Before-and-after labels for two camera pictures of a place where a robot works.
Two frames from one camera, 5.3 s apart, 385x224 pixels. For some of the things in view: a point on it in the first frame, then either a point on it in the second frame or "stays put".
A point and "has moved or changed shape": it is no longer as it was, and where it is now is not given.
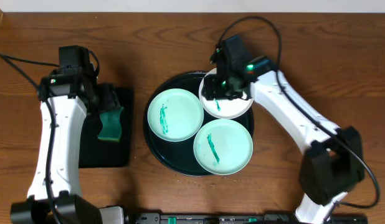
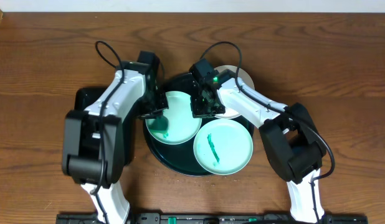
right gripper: (212, 83) to (197, 112)
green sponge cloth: (111, 128) has moved or changed shape
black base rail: (245, 218) stays put
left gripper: (108, 102) to (153, 114)
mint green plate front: (223, 146) stays put
